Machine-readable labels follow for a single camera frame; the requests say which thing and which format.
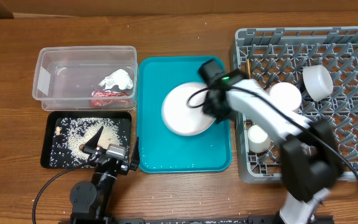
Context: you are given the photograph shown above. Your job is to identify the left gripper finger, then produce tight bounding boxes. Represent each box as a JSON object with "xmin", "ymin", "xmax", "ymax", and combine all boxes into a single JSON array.
[
  {"xmin": 84, "ymin": 126, "xmax": 104, "ymax": 149},
  {"xmin": 129, "ymin": 137, "xmax": 140, "ymax": 171}
]

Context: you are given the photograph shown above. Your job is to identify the rice food scraps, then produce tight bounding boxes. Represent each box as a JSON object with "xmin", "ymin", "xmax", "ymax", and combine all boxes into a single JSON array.
[{"xmin": 47, "ymin": 118, "xmax": 131, "ymax": 169}]

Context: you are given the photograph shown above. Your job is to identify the large pink plate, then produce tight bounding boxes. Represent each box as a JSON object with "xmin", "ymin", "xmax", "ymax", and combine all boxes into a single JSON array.
[{"xmin": 162, "ymin": 82, "xmax": 215, "ymax": 136}]

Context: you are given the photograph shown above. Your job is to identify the red foil snack wrapper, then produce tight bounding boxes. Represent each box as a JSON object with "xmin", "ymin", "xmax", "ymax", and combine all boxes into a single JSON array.
[{"xmin": 89, "ymin": 90, "xmax": 130, "ymax": 107}]

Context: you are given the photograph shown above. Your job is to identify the wooden chopstick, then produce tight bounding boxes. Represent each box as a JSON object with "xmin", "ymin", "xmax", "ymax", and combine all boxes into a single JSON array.
[{"xmin": 246, "ymin": 58, "xmax": 251, "ymax": 79}]

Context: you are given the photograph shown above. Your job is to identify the white cup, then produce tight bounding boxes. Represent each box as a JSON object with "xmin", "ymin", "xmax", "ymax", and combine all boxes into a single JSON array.
[{"xmin": 247, "ymin": 124, "xmax": 271, "ymax": 153}]

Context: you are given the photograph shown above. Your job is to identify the white napkin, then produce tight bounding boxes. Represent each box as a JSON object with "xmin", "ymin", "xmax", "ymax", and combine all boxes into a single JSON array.
[{"xmin": 99, "ymin": 69, "xmax": 134, "ymax": 90}]

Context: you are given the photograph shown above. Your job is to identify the small pink plate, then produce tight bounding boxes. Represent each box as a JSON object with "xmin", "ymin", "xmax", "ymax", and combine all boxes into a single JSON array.
[{"xmin": 268, "ymin": 82, "xmax": 302, "ymax": 113}]

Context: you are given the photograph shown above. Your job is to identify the grey bowl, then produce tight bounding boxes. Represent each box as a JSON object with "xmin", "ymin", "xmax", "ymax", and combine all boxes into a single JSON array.
[{"xmin": 303, "ymin": 65, "xmax": 334, "ymax": 101}]

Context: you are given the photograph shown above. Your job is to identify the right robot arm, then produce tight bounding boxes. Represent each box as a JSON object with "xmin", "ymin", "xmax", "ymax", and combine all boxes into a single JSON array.
[{"xmin": 198, "ymin": 59, "xmax": 345, "ymax": 223}]

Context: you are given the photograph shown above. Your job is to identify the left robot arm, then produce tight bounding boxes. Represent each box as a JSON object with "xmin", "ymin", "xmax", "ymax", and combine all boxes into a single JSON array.
[{"xmin": 70, "ymin": 128, "xmax": 140, "ymax": 223}]

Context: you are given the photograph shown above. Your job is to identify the grey dishwasher rack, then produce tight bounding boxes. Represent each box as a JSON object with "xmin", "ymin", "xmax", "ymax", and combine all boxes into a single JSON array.
[{"xmin": 231, "ymin": 27, "xmax": 358, "ymax": 181}]

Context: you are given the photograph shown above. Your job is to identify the teal serving tray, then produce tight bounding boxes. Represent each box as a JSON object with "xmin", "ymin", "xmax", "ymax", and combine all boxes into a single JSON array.
[{"xmin": 137, "ymin": 56, "xmax": 232, "ymax": 174}]

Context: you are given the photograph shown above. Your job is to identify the black plastic tray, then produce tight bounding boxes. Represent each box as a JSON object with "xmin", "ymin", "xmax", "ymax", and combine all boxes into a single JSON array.
[{"xmin": 40, "ymin": 111, "xmax": 132, "ymax": 169}]

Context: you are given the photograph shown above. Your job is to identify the clear plastic bin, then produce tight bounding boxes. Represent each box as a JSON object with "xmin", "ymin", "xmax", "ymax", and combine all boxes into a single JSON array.
[{"xmin": 32, "ymin": 45, "xmax": 138, "ymax": 111}]

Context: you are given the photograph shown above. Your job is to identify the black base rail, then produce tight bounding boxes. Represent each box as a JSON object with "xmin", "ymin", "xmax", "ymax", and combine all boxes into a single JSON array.
[{"xmin": 116, "ymin": 215, "xmax": 335, "ymax": 224}]

